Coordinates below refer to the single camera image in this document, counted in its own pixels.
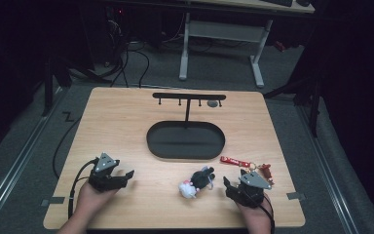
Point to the grey round table grommet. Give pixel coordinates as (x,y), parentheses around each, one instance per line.
(212,103)

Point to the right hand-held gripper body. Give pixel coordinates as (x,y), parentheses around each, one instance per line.
(251,190)

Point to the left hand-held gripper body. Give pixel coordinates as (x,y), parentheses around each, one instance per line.
(104,177)

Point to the person's right hand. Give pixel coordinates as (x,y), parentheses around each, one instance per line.
(256,211)

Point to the black tripod stand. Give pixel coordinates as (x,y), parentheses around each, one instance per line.
(311,97)

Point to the black key rack with tray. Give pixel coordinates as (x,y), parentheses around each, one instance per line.
(185,141)

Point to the grey tape piece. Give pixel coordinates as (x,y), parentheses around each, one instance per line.
(295,196)
(53,201)

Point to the black keyboard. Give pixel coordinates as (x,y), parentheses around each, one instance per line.
(277,2)

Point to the person's left hand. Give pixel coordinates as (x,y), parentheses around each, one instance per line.
(91,198)

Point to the black metal stand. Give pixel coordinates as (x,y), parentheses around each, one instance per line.
(50,84)

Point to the white frame desk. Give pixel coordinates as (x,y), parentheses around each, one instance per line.
(224,31)

